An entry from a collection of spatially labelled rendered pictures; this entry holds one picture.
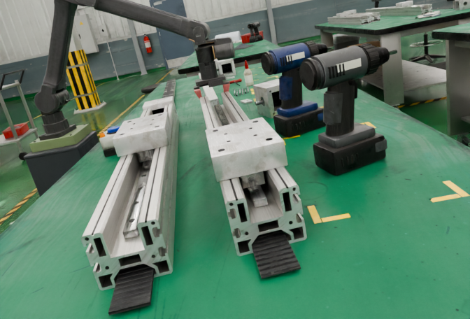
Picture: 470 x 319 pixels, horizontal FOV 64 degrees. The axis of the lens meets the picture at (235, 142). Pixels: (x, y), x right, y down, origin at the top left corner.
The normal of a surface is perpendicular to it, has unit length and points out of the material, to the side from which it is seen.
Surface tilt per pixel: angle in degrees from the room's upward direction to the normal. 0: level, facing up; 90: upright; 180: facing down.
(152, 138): 90
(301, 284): 0
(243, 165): 90
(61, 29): 92
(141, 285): 0
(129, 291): 0
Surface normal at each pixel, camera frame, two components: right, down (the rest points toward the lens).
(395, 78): 0.00, 0.31
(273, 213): -0.19, -0.93
